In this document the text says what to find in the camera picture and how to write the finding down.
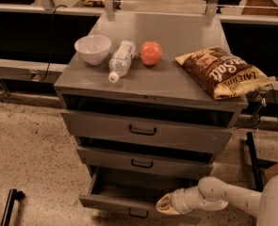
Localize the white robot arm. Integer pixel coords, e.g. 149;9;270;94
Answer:
155;175;278;226

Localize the black cable on right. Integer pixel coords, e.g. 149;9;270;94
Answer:
238;83;278;132

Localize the black floor stand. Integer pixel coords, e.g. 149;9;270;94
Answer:
243;132;275;192
0;188;25;226

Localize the black floor stand right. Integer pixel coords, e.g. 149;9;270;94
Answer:
243;132;275;192

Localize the grey top drawer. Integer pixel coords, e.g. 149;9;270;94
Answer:
61;109;232;153

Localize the black cable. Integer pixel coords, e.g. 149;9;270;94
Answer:
238;83;278;132
30;4;69;83

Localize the clear plastic water bottle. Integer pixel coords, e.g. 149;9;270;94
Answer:
108;40;136;83

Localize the grey bottom drawer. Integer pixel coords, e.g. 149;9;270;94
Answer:
79;167;202;225

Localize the grey metal drawer cabinet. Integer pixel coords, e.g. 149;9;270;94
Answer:
54;10;249;186

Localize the red apple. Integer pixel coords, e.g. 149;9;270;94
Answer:
139;41;162;66

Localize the grey drawer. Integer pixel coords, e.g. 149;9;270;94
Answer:
77;146;213;180
79;167;202;225
61;109;232;153

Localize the black floor stand left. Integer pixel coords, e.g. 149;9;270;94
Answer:
0;188;25;226

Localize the black cable on left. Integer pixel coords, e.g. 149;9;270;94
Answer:
30;4;69;83

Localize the white bowl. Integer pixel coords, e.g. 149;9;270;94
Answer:
74;35;111;65

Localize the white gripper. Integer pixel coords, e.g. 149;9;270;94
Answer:
155;186;202;215

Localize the grey middle drawer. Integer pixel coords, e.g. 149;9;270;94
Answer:
77;146;213;180

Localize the brown yellow chip bag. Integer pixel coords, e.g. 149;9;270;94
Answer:
175;47;276;100

